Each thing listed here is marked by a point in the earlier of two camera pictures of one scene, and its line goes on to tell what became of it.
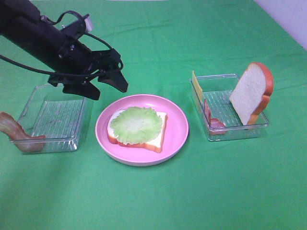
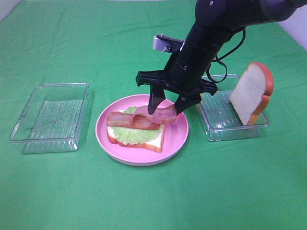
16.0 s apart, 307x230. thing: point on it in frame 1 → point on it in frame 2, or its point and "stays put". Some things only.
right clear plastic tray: [211, 95] stays put
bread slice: [251, 97] stays put
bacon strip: [9, 125] → [123, 119]
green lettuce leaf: [136, 125] stays put
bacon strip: [216, 127] → [161, 116]
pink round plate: [176, 134] stays put
